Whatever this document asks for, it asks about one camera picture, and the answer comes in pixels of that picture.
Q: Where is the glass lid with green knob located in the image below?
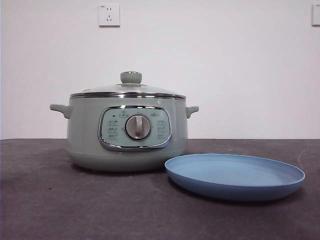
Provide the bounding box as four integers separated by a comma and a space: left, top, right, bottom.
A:
69, 71, 187, 101

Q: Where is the pale green electric steamer pot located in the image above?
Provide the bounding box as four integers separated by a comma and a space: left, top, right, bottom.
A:
49, 96, 200, 173

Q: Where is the blue round plate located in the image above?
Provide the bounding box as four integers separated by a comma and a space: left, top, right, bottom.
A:
164, 153, 306, 202

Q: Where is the white wall socket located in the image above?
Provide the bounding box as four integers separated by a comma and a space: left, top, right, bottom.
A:
98, 3, 121, 28

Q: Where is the white wall plate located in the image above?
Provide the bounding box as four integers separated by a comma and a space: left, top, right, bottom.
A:
311, 3, 320, 27

